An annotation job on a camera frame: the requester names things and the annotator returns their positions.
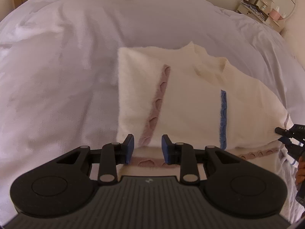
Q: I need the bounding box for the cream knit sweater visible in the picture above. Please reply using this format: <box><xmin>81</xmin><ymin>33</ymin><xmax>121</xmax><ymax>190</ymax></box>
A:
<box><xmin>116</xmin><ymin>41</ymin><xmax>295</xmax><ymax>182</ymax></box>

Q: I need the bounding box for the blue patterned cloth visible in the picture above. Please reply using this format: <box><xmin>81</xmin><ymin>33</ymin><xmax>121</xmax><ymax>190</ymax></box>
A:
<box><xmin>242</xmin><ymin>1</ymin><xmax>270</xmax><ymax>21</ymax></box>

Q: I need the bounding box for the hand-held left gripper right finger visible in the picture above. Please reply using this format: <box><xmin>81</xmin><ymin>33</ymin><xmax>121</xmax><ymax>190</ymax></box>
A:
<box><xmin>161</xmin><ymin>134</ymin><xmax>241</xmax><ymax>186</ymax></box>

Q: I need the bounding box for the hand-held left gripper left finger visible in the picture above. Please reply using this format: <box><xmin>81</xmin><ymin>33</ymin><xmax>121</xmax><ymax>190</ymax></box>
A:
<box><xmin>56</xmin><ymin>134</ymin><xmax>135</xmax><ymax>187</ymax></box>

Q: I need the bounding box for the cream vanity shelf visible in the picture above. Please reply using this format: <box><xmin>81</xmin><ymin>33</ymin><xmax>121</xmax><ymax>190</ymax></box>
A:
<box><xmin>236</xmin><ymin>0</ymin><xmax>290</xmax><ymax>33</ymax></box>

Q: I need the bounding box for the round mirror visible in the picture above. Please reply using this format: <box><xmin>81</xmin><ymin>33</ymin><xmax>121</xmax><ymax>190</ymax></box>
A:
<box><xmin>270</xmin><ymin>0</ymin><xmax>296</xmax><ymax>20</ymax></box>

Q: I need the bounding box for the grey bed sheet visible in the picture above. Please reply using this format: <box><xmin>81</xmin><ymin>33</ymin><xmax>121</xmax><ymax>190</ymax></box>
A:
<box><xmin>0</xmin><ymin>0</ymin><xmax>305</xmax><ymax>225</ymax></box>

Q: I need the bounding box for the person's right hand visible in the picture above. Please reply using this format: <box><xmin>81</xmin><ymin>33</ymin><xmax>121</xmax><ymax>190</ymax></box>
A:
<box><xmin>295</xmin><ymin>156</ymin><xmax>304</xmax><ymax>185</ymax></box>

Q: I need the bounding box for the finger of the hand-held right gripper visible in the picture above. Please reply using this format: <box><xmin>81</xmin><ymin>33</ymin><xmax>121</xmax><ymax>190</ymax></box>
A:
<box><xmin>275</xmin><ymin>127</ymin><xmax>295</xmax><ymax>139</ymax></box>
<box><xmin>279</xmin><ymin>136</ymin><xmax>297</xmax><ymax>153</ymax></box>

